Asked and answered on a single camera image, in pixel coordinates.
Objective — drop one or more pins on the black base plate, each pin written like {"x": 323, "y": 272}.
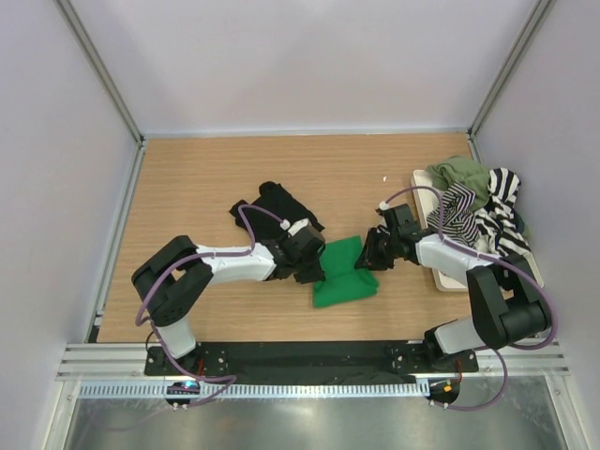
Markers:
{"x": 323, "y": 363}

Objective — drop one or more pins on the black white striped tank top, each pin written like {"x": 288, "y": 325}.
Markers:
{"x": 493, "y": 239}

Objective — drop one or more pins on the left aluminium frame post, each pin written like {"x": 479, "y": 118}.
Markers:
{"x": 90, "y": 51}

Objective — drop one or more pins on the olive green tank top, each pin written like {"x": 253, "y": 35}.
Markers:
{"x": 468, "y": 188}

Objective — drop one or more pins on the bright green tank top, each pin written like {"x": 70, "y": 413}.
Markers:
{"x": 343, "y": 282}

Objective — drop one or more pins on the aluminium front rail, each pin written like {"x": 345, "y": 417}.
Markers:
{"x": 104, "y": 361}

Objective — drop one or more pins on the right aluminium frame post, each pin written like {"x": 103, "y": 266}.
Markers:
{"x": 525, "y": 37}

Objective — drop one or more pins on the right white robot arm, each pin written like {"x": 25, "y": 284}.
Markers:
{"x": 506, "y": 302}

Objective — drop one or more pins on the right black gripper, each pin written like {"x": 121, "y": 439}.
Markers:
{"x": 369, "y": 258}

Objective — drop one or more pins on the white plastic tray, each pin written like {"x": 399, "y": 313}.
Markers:
{"x": 427, "y": 201}

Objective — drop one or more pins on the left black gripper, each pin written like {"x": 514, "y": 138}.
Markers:
{"x": 316, "y": 274}

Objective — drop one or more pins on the slotted cable duct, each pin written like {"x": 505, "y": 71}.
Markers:
{"x": 186, "y": 389}

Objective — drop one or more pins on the aluminium frame post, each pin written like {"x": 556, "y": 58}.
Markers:
{"x": 90, "y": 51}
{"x": 525, "y": 37}

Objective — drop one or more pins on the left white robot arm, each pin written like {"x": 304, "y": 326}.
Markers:
{"x": 171, "y": 282}

